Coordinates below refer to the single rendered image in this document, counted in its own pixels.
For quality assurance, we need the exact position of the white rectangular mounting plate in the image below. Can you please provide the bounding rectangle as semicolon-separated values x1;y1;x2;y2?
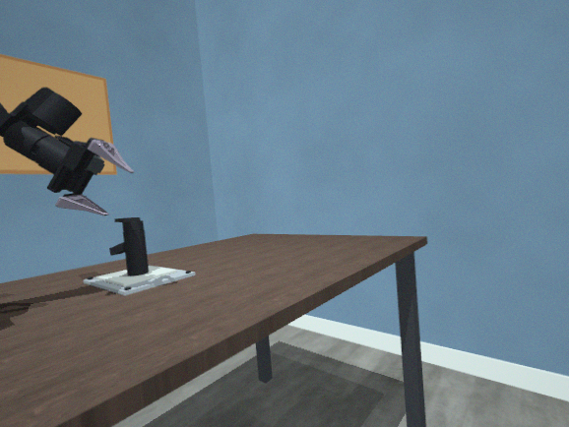
84;270;195;295

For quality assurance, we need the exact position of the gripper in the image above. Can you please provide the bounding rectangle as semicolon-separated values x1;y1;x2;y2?
31;136;134;216

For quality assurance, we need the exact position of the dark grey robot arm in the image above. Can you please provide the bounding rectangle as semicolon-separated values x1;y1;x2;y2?
0;88;104;175

